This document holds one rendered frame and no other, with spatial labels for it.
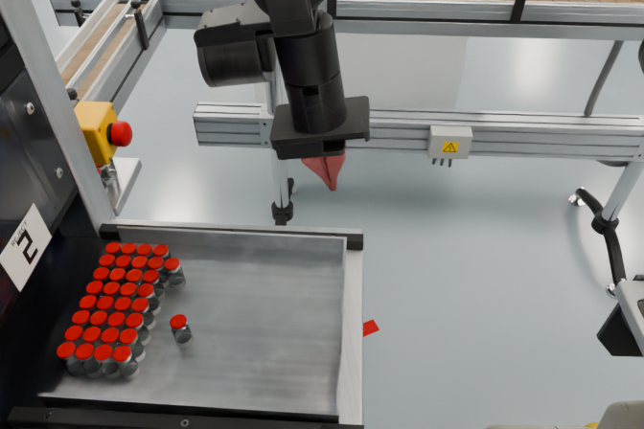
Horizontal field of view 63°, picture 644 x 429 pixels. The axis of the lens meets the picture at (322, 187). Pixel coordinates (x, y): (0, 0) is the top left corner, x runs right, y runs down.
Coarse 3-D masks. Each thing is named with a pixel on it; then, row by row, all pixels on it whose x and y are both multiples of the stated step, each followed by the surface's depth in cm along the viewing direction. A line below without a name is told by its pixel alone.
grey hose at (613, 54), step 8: (616, 40) 144; (624, 40) 144; (616, 48) 145; (608, 56) 148; (616, 56) 147; (608, 64) 149; (608, 72) 150; (600, 80) 153; (592, 88) 156; (600, 88) 154; (592, 96) 157; (592, 104) 158; (584, 112) 162; (600, 160) 173; (608, 160) 174
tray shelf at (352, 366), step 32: (160, 224) 84; (192, 224) 84; (224, 224) 84; (64, 256) 79; (96, 256) 79; (352, 256) 79; (32, 288) 75; (64, 288) 75; (352, 288) 75; (32, 320) 71; (64, 320) 71; (352, 320) 71; (0, 352) 67; (32, 352) 67; (352, 352) 67; (0, 384) 64; (32, 384) 64; (352, 384) 64; (0, 416) 62; (352, 416) 62
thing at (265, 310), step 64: (192, 256) 79; (256, 256) 79; (320, 256) 79; (192, 320) 71; (256, 320) 71; (320, 320) 71; (64, 384) 64; (128, 384) 64; (192, 384) 64; (256, 384) 64; (320, 384) 64
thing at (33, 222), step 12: (36, 216) 64; (24, 228) 61; (36, 228) 64; (12, 240) 59; (24, 240) 61; (36, 240) 64; (48, 240) 66; (12, 252) 59; (12, 264) 59; (24, 264) 61; (12, 276) 59; (24, 276) 61
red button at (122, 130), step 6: (114, 126) 80; (120, 126) 80; (126, 126) 81; (114, 132) 80; (120, 132) 80; (126, 132) 81; (114, 138) 80; (120, 138) 80; (126, 138) 81; (114, 144) 81; (120, 144) 81; (126, 144) 81
